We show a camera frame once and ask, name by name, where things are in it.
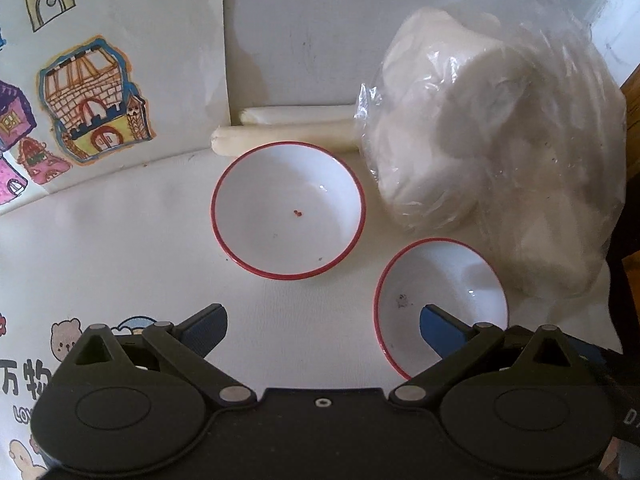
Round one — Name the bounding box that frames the poster with coloured houses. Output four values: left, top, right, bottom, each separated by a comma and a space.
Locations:
1, 0, 230, 211

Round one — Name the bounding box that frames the white bowl red rim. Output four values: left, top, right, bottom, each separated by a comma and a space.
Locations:
372, 237, 509, 379
210, 142, 367, 281

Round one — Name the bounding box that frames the plastic bag of white goods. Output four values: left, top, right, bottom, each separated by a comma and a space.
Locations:
356, 0, 626, 299

